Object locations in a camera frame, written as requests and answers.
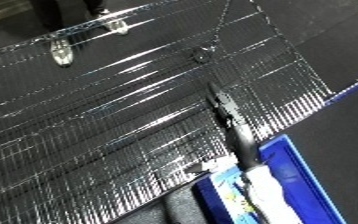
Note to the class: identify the pale robot right arm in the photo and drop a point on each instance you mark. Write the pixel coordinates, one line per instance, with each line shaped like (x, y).
(267, 196)

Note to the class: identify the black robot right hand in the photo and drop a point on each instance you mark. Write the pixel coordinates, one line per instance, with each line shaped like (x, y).
(236, 133)

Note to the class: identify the white paper cup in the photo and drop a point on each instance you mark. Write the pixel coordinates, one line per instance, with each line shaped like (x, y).
(217, 165)

